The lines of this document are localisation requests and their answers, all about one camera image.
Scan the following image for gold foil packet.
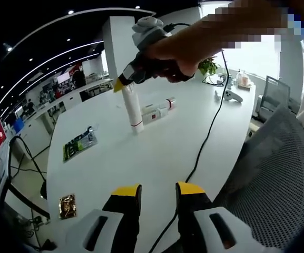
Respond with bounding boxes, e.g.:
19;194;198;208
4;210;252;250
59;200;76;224
58;193;77;220

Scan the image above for clear jar orange contents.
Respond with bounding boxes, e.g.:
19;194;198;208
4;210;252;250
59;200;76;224
236;69;252;91

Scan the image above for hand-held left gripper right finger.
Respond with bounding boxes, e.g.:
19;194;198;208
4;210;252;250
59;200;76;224
175;181;263;253

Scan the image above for grey mesh office chair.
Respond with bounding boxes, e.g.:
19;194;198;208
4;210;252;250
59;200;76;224
214;105;304;249

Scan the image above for white skincare tube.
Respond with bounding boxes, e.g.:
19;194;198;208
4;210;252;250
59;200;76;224
122;84;144;132

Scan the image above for green potted plant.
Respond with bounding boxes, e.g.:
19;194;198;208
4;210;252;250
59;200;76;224
198;57;219;84

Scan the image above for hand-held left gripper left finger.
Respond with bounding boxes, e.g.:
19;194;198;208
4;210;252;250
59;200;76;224
63;183;143;253

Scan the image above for green black packet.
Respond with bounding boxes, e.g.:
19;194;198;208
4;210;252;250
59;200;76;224
63;125;99;162

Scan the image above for person's right hand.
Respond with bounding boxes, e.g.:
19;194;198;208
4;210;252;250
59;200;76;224
138;25;215;83

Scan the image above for black frame standing desk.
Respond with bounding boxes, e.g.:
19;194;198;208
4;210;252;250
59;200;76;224
0;135;50;219

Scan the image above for white handheld controller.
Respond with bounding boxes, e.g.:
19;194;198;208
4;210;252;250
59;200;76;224
223;89;244;103

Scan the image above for long white office counter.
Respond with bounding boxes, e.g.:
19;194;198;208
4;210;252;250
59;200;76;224
22;77;115;129

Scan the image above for skincare pump bottle red collar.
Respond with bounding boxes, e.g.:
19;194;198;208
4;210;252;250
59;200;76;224
140;96;178;114

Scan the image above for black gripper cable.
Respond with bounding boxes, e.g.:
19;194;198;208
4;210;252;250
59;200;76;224
151;23;230;253

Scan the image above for grey background office chair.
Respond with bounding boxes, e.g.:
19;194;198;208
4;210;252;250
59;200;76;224
254;75;291;123

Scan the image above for blue storage box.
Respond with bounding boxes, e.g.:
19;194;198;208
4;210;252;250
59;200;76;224
14;118;25;132

